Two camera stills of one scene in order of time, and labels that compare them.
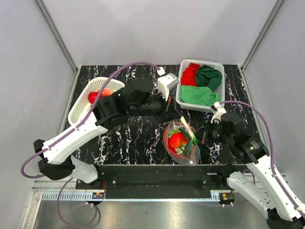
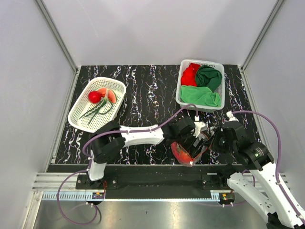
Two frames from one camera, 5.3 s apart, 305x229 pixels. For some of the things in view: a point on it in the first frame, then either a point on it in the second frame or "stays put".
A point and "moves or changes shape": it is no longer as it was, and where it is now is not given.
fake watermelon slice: x=106 y=91 stays put
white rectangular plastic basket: x=200 y=84 stays put
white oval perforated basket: x=83 y=105 stays put
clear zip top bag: x=180 y=140 moves or changes shape
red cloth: x=188 y=75 stays put
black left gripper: x=165 y=116 to x=194 y=150
